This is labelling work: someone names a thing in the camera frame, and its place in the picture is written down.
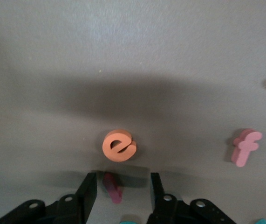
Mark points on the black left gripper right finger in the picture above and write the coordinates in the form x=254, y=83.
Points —
x=158, y=198

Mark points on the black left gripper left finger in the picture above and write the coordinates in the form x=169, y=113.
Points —
x=86, y=198

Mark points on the maroon letter i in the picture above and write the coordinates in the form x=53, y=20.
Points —
x=113, y=186

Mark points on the orange letter e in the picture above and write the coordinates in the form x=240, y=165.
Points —
x=108, y=147

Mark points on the teal letter c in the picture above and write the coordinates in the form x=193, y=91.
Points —
x=130, y=222

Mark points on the pink red letter f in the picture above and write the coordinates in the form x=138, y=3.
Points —
x=245, y=149

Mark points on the teal letter p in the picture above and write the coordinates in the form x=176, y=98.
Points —
x=264, y=221

